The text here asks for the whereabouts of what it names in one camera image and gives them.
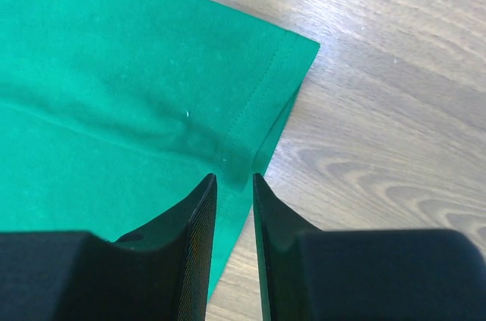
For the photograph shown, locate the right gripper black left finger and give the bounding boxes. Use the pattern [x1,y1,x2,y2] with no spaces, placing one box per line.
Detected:
[1,174,217,320]

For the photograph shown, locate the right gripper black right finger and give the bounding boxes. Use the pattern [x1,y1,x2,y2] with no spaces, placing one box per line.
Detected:
[253,174,485,320]

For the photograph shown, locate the green polo t-shirt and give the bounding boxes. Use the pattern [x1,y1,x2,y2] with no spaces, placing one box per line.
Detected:
[1,0,320,288]

